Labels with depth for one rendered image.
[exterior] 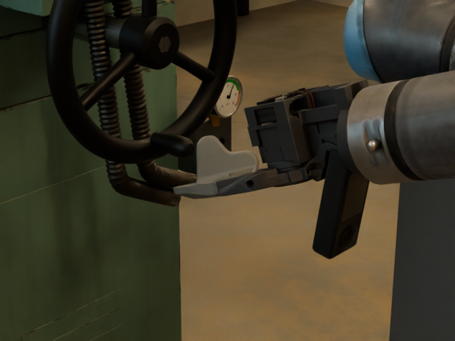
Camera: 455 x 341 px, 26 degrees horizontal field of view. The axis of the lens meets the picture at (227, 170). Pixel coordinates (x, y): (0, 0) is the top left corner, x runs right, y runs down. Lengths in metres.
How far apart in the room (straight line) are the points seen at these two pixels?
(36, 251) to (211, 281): 1.03
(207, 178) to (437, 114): 0.26
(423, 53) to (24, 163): 0.57
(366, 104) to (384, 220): 1.81
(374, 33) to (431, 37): 0.06
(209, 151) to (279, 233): 1.61
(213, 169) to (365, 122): 0.18
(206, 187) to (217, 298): 1.30
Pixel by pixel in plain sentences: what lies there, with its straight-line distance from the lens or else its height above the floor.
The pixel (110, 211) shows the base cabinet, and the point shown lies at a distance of 1.41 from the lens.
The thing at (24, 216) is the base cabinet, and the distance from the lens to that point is 1.31.
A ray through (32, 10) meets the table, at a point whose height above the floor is 0.85.
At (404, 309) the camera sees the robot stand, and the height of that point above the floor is 0.31.
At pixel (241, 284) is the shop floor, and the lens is 2.30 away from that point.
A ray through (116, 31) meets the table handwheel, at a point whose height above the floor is 0.82.
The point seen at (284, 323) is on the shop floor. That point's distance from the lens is 2.15.
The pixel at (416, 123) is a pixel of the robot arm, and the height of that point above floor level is 0.82.
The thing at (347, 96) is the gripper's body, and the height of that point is 0.82.
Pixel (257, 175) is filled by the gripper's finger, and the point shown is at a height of 0.74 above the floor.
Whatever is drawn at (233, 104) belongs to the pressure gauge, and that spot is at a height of 0.65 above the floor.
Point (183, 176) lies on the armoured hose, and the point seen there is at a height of 0.59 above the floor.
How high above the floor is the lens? 1.09
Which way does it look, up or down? 21 degrees down
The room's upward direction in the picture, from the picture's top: straight up
